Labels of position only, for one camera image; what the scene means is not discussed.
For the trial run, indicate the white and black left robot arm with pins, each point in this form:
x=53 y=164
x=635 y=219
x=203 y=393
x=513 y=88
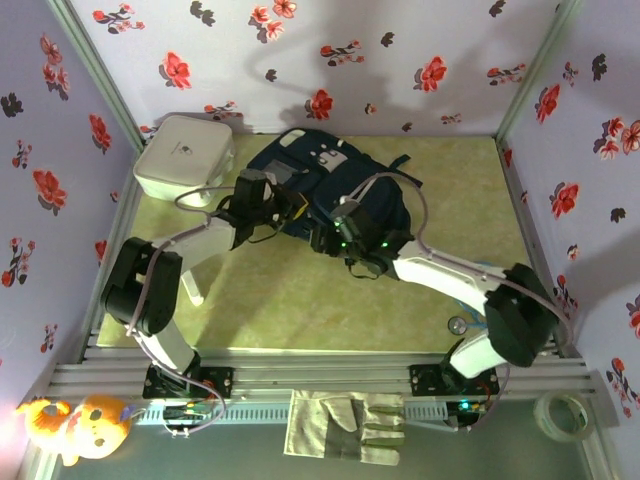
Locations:
x=210 y=240

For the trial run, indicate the grey work glove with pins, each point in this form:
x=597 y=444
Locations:
x=340 y=430

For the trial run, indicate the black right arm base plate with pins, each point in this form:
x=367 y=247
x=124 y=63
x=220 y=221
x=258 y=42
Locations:
x=425 y=380

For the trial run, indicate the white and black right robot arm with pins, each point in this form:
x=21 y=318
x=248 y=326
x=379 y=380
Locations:
x=440 y=270

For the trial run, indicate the clear tape roll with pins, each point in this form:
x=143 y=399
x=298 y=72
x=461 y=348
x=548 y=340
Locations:
x=542 y=415

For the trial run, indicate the small white plastic object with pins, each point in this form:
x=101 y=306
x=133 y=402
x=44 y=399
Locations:
x=192 y=290

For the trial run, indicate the navy blue backpack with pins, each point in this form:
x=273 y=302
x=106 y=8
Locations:
x=385 y=205

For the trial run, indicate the aluminium side rail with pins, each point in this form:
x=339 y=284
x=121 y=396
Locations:
x=112 y=220
x=537 y=240

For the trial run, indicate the aluminium frame post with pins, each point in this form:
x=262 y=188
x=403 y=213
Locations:
x=535 y=70
x=95 y=70

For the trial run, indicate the white zippered storage case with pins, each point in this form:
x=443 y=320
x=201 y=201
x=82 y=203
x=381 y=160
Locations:
x=182 y=157

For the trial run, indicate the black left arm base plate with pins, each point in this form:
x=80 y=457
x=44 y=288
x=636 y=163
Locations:
x=220 y=382

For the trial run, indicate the green circuit board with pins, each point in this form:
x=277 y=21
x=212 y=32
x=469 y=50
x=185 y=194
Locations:
x=467 y=410
x=187 y=415

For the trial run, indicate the orange plush toy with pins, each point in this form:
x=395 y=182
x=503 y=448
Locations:
x=90 y=430

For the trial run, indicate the blue stethoscope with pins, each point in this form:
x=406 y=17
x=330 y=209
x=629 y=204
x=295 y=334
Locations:
x=456 y=325

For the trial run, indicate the aluminium frame rail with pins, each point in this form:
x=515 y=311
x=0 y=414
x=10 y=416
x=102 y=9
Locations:
x=320 y=372

